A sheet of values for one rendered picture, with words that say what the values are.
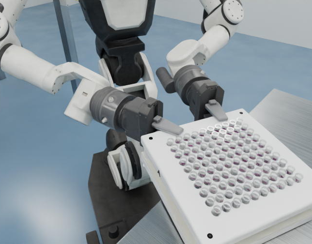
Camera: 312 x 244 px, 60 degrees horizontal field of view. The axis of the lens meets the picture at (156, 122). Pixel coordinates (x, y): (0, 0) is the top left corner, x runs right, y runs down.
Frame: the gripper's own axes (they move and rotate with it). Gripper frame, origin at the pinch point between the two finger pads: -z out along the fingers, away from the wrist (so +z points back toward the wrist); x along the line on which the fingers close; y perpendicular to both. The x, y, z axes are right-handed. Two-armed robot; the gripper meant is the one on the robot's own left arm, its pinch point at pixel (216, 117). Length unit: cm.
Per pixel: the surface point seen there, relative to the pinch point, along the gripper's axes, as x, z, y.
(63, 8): 11, 142, 35
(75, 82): 63, 141, 37
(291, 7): 52, 237, -216
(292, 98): 6.9, 10.9, -30.1
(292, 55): 94, 197, -203
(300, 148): 6.8, -7.8, -18.2
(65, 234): 93, 39, 51
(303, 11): 54, 226, -224
